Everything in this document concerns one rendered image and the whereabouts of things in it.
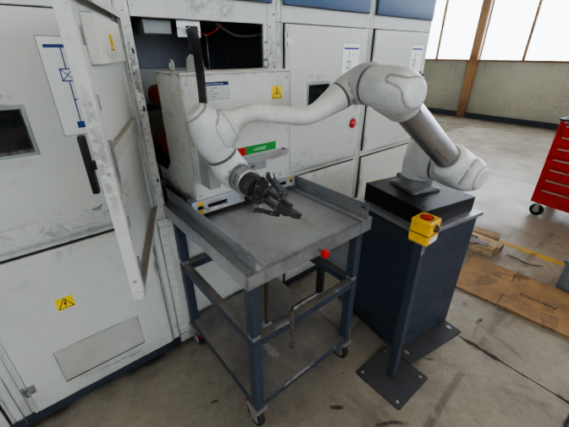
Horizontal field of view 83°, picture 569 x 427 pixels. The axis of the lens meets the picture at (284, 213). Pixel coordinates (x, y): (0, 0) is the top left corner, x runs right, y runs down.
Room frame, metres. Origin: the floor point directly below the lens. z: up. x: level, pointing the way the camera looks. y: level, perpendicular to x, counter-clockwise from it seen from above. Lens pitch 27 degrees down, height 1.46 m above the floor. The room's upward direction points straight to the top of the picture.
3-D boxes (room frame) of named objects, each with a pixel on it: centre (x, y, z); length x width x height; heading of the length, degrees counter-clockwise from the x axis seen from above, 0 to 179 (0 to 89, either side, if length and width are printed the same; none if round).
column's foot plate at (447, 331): (1.50, -0.68, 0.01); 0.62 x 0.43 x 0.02; 30
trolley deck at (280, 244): (1.23, 0.09, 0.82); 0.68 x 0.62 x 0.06; 40
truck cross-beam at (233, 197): (1.33, 0.17, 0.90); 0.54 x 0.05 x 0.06; 130
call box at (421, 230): (1.07, -0.54, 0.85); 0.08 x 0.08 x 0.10; 40
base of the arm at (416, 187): (1.55, -0.67, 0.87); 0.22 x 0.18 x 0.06; 23
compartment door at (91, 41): (0.98, 0.51, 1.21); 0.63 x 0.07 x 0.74; 16
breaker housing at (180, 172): (1.51, 0.32, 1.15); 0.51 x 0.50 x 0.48; 40
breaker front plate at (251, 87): (1.31, 0.16, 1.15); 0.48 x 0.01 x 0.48; 130
